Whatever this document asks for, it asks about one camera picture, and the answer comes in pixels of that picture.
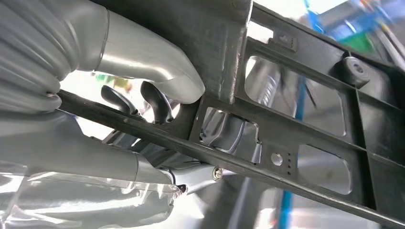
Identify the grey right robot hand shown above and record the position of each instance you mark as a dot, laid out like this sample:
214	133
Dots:
142	53

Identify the clear plastic film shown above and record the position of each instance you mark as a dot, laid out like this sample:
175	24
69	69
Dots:
79	205

